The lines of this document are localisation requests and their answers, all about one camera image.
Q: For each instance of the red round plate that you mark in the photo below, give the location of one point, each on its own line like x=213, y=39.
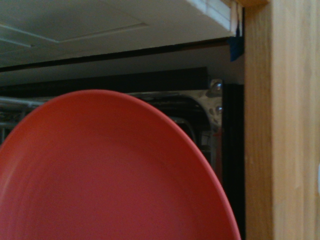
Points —
x=112, y=175

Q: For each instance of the built-in dishwasher body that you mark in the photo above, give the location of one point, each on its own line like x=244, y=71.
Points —
x=232, y=150

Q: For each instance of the blue tape piece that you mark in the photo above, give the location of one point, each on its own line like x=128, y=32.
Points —
x=236, y=47

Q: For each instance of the white drawer cabinet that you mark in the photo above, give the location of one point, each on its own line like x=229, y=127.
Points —
x=75, y=20

